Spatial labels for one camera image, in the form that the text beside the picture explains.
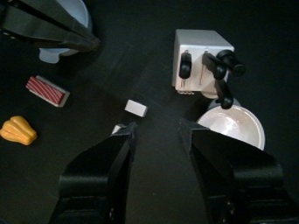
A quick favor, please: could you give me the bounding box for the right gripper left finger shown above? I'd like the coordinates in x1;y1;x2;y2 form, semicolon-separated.
48;122;138;224

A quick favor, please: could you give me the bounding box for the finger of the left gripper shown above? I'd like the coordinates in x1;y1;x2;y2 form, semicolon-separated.
14;0;101;50
0;3;97;53

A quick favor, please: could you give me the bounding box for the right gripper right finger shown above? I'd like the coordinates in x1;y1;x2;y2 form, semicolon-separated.
179;117;299;224

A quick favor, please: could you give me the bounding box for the red striped toy sushi piece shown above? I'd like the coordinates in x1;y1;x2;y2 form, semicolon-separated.
24;74;70;109

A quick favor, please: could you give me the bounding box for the white toy rice block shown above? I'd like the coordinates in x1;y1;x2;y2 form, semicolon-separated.
124;99;149;118
110;122;126;136

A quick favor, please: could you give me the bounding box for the white toy bowl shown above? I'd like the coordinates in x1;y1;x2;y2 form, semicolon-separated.
196;99;267;151

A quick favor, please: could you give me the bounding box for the orange toy pumpkin slice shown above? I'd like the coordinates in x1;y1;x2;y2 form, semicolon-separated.
0;115;38;146

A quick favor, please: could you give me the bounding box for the black handled toy utensil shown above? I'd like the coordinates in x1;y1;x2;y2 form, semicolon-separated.
213;78;235;110

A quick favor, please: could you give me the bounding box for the black handled toy knife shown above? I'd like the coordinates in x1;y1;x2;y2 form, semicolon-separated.
216;49;247;78
199;51;228;86
177;50;192;88

